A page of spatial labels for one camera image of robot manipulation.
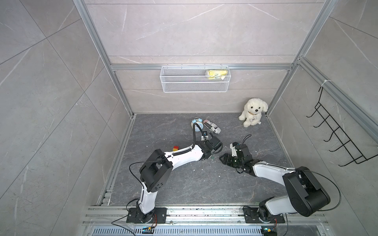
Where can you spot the white plush dog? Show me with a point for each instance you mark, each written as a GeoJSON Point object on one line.
{"type": "Point", "coordinates": [252, 112]}

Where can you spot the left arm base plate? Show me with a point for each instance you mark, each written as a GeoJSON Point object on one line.
{"type": "Point", "coordinates": [157, 215]}

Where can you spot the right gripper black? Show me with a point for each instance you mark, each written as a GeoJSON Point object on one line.
{"type": "Point", "coordinates": [227, 159]}

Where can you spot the white wire mesh basket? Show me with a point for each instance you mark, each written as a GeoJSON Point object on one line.
{"type": "Point", "coordinates": [192, 79]}

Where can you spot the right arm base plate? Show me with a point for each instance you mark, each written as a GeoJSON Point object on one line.
{"type": "Point", "coordinates": [259, 215]}

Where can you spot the aluminium mounting rail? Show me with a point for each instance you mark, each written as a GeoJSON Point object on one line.
{"type": "Point", "coordinates": [191, 215]}

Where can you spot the yellow sponge in basket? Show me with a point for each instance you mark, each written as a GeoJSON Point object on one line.
{"type": "Point", "coordinates": [216, 74]}

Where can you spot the black wire hook rack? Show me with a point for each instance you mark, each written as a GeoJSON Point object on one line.
{"type": "Point", "coordinates": [338, 133]}

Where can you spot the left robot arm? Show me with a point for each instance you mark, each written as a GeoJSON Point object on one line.
{"type": "Point", "coordinates": [153, 174]}

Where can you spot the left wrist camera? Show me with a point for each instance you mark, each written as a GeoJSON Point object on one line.
{"type": "Point", "coordinates": [205, 136]}

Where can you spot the blue alarm clock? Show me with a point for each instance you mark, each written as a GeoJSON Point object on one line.
{"type": "Point", "coordinates": [197, 121]}

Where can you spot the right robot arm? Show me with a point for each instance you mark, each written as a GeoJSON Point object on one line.
{"type": "Point", "coordinates": [305, 194]}

